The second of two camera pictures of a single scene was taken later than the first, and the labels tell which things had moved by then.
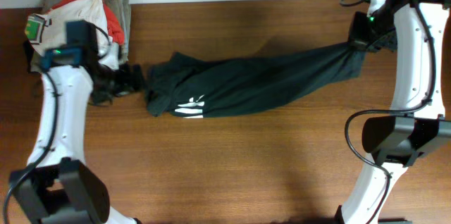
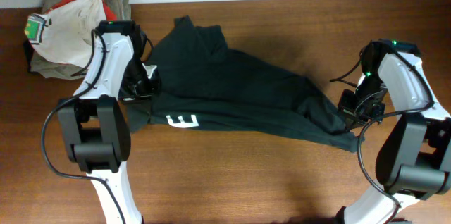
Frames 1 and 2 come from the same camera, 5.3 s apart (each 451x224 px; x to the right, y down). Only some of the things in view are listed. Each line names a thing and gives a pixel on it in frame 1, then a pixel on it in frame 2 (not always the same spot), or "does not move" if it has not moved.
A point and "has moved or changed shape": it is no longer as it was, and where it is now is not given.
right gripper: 356,34 -> 352,117
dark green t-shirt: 180,84 has moved or changed shape
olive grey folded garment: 120,5 does not move
